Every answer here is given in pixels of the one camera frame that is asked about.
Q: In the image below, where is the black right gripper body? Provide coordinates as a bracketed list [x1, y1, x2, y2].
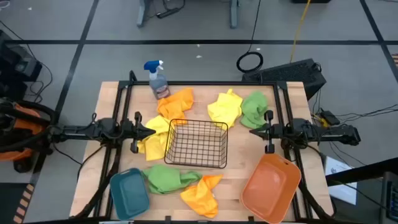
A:
[264, 110, 285, 154]

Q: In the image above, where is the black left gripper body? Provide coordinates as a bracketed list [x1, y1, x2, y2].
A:
[123, 111, 143, 154]

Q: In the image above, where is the yellow microfiber towel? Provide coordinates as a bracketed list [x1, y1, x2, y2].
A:
[136, 114, 172, 162]
[207, 88, 243, 131]

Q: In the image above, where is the green microfiber towel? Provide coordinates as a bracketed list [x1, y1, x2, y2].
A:
[142, 164, 203, 195]
[239, 90, 269, 130]

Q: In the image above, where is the black wire basket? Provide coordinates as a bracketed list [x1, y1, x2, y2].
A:
[164, 118, 229, 169]

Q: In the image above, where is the orange microfiber towel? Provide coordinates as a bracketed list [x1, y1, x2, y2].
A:
[156, 87, 195, 125]
[180, 174, 224, 218]

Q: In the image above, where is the spray bottle with blue trigger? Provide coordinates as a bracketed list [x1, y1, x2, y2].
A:
[143, 60, 171, 100]

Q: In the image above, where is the orange plastic basket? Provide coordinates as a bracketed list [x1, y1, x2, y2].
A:
[241, 153, 302, 224]

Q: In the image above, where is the black power adapter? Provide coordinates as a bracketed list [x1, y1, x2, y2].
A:
[320, 108, 340, 126]

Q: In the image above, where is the teal plastic basket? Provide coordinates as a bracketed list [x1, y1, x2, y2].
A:
[109, 167, 150, 221]

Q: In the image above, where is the white paper sheet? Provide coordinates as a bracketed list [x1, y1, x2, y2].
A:
[324, 155, 358, 206]

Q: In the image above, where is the black metal bar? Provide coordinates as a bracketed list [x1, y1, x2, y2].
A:
[325, 157, 398, 187]

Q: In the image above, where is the orange and black shop vacuum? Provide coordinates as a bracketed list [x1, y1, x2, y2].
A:
[0, 98, 60, 174]

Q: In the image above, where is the gray desk leg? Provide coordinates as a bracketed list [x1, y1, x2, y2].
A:
[229, 0, 240, 29]
[136, 0, 150, 28]

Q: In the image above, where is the black power strip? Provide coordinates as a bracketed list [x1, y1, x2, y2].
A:
[156, 7, 180, 19]

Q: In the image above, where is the black mat with orange stripes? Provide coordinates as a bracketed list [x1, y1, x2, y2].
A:
[0, 182, 35, 224]

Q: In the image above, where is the black equipment stack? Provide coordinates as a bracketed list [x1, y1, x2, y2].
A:
[0, 29, 43, 100]

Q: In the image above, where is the gray electronic device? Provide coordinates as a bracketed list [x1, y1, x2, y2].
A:
[379, 170, 398, 224]

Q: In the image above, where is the black metal table frame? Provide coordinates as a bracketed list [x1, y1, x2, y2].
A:
[70, 70, 336, 224]

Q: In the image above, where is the black cable with coil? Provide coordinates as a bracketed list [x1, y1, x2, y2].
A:
[236, 0, 264, 74]

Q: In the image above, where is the yellow hanging cable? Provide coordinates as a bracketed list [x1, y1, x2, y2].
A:
[289, 0, 312, 63]

